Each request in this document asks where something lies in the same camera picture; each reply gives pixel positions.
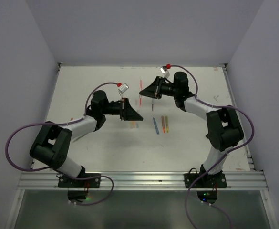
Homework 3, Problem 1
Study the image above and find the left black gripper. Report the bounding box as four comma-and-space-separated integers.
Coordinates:
101, 97, 143, 121

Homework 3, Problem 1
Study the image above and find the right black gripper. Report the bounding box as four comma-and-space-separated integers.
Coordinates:
140, 75, 178, 99

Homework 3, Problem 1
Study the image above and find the red pen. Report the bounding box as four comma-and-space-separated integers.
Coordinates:
139, 79, 143, 107

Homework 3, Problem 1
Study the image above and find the orange highlighter pen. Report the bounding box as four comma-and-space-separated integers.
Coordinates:
161, 115, 166, 133

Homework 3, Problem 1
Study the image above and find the yellow highlighter pen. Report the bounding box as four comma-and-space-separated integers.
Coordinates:
165, 115, 169, 133

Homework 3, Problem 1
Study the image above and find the light blue highlighter pen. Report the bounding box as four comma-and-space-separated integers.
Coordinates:
153, 117, 159, 135

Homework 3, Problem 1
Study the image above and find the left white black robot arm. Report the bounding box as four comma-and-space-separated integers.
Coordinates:
30, 90, 144, 187

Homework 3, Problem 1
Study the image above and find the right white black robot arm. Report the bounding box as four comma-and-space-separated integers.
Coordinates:
139, 72, 244, 187

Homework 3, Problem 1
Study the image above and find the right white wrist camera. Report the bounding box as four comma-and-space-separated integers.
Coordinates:
160, 66, 170, 78

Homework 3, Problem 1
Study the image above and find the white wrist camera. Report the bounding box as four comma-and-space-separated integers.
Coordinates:
117, 83, 129, 94
160, 66, 170, 78

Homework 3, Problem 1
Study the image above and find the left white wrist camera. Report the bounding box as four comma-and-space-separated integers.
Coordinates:
117, 83, 129, 94

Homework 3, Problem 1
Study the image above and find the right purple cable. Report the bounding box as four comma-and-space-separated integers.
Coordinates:
165, 63, 254, 229

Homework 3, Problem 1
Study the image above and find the purple cable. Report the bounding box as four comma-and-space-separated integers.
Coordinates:
165, 63, 254, 229
5, 82, 115, 206

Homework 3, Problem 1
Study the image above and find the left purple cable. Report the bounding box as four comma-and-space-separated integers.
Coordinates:
5, 82, 115, 206

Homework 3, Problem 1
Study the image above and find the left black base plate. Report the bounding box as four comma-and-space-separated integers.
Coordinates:
57, 173, 101, 188

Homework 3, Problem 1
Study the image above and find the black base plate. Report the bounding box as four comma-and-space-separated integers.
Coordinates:
184, 173, 227, 188
57, 173, 101, 188

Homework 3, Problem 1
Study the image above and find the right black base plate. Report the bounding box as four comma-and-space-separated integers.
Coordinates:
184, 173, 227, 188

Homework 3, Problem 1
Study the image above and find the aluminium front rail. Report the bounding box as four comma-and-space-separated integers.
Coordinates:
17, 171, 268, 191

